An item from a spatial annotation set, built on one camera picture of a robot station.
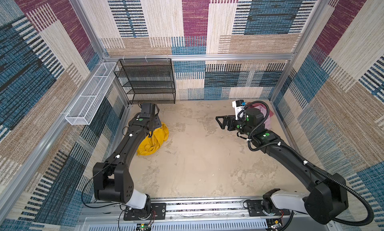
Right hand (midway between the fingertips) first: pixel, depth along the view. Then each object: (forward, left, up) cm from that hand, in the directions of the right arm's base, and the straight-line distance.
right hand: (222, 119), depth 78 cm
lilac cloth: (+10, -34, -19) cm, 40 cm away
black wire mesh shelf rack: (+43, +48, -7) cm, 64 cm away
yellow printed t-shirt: (-2, +42, -20) cm, 46 cm away
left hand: (+6, +37, -5) cm, 38 cm away
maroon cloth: (+21, -40, -22) cm, 50 cm away
